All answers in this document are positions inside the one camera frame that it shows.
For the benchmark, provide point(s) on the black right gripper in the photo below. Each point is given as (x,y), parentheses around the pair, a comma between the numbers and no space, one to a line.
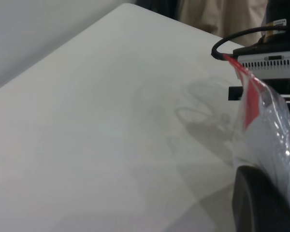
(236,93)

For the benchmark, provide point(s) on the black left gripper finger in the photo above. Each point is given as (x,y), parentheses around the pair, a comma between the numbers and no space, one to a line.
(261,205)

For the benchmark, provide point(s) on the clear zip bag red zipper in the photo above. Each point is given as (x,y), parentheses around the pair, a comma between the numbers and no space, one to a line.
(268,125)

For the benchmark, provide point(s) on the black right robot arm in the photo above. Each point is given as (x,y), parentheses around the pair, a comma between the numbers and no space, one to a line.
(282,14)

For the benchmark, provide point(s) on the person in beige trousers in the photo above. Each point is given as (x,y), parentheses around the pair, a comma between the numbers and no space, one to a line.
(217,17)

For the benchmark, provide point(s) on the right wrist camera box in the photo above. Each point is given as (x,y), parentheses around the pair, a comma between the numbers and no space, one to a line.
(273,59)

